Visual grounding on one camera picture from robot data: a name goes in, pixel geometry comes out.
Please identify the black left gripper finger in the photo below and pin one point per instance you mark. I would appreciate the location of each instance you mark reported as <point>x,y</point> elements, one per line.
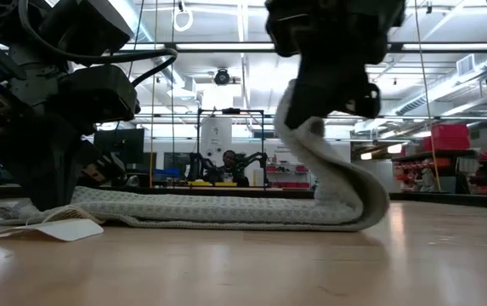
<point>107,170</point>
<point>52,170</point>

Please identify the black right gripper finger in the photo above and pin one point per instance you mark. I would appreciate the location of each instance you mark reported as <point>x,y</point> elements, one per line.
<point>328,89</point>

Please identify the grey waffle microfiber towel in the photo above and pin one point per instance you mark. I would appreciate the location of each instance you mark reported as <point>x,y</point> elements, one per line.
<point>226,208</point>

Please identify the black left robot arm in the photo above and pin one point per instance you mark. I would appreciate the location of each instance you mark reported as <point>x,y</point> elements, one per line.
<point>86,25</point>

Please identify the black computer monitor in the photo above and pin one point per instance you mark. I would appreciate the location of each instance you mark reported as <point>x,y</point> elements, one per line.
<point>120,146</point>

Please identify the oval ceiling lamp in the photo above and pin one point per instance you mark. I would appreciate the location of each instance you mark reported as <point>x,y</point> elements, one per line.
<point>366,156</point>
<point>395,149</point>

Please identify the person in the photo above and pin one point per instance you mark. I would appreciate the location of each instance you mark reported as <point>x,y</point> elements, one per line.
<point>229,159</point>

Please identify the small parts bin rack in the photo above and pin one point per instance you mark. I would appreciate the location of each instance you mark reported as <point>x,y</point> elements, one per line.
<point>417,174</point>

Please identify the red plastic bin stack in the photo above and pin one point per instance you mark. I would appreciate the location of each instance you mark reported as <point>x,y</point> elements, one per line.
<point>447,138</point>

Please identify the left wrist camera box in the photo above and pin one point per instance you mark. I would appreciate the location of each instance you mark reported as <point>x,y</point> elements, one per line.
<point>98,93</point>

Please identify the black frame robot workstation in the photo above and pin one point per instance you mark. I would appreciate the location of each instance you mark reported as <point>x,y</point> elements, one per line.
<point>231,111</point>

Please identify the round black overhead camera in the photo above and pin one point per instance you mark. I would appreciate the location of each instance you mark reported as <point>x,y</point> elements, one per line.
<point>222,77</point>

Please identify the black aluminium table frame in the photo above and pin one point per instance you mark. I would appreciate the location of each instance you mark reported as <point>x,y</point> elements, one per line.
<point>268,194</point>

